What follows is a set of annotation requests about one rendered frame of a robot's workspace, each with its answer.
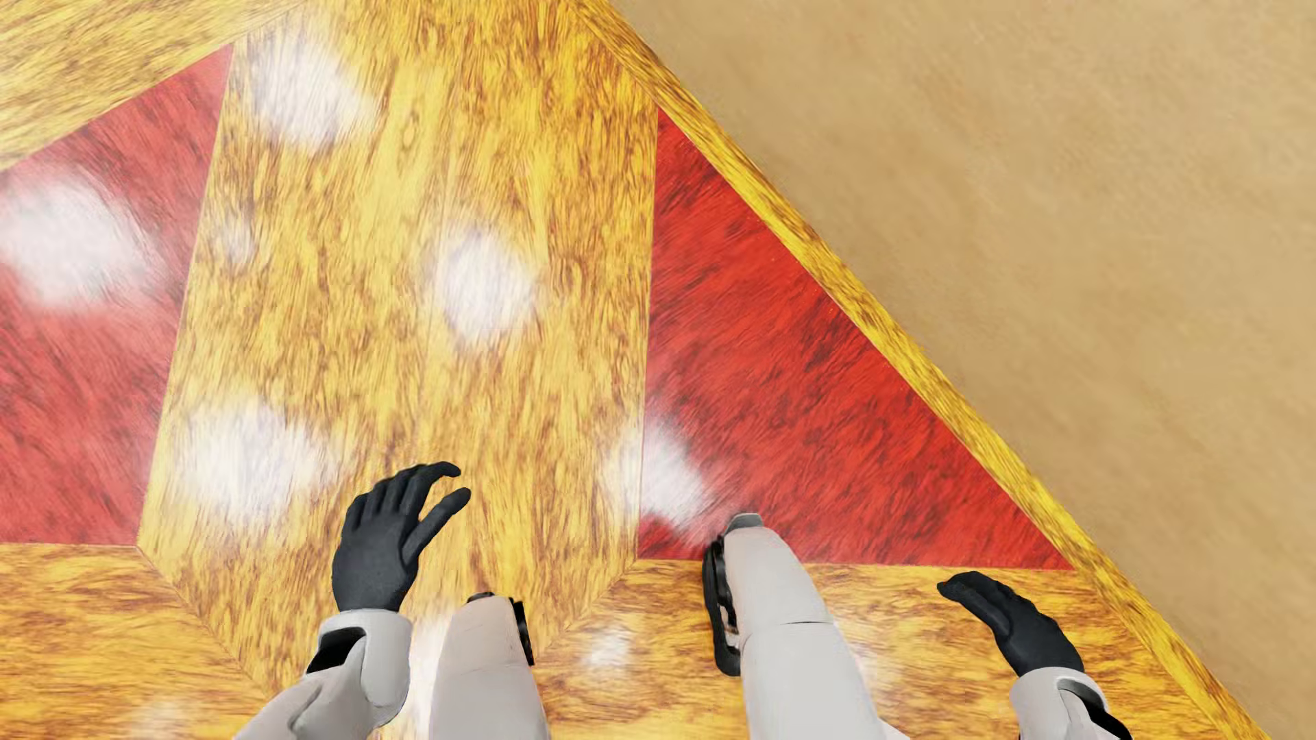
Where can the white left robot leg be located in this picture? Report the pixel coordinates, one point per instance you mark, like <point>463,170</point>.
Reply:
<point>485,668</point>

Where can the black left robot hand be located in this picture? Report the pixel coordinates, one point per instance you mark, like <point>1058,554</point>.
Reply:
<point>382,545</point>

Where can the white robot leg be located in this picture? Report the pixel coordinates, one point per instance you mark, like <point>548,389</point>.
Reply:
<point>485,668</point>
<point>781,637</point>

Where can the white right robot leg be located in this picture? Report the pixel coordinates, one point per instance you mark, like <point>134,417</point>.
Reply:
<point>781,637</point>

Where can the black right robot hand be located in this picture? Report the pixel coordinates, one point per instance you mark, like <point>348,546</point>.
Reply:
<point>1020,623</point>

